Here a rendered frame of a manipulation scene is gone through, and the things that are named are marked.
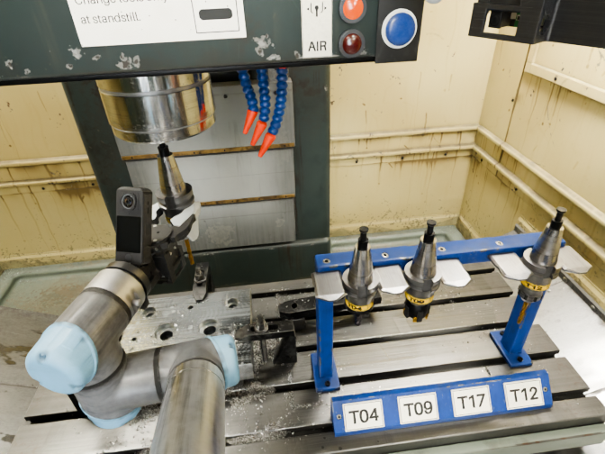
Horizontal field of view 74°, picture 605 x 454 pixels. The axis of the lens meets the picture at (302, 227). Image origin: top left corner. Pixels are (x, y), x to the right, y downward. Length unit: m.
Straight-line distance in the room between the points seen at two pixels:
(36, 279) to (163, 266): 1.41
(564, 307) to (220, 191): 1.04
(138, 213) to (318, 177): 0.74
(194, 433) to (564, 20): 0.45
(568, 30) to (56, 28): 0.42
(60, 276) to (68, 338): 1.46
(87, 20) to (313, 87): 0.78
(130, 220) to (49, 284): 1.39
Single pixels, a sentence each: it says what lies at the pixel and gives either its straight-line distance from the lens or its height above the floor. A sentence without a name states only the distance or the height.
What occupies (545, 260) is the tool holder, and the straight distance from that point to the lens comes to 0.82.
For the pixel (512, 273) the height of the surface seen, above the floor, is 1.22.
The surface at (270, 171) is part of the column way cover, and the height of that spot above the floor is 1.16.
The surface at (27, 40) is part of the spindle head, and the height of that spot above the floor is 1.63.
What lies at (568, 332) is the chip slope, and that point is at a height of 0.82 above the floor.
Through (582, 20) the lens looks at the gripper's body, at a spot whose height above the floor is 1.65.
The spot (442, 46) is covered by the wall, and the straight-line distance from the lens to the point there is 1.63.
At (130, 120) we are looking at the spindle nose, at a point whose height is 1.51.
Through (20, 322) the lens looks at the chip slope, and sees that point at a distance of 1.65.
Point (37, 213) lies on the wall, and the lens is 1.92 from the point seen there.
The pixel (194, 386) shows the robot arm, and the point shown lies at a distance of 0.52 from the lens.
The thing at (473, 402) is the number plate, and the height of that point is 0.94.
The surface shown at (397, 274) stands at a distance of 0.73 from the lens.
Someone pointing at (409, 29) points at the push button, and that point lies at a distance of 0.46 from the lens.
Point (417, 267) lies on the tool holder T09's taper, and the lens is 0.71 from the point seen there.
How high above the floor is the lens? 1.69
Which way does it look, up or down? 34 degrees down
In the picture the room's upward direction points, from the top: 2 degrees counter-clockwise
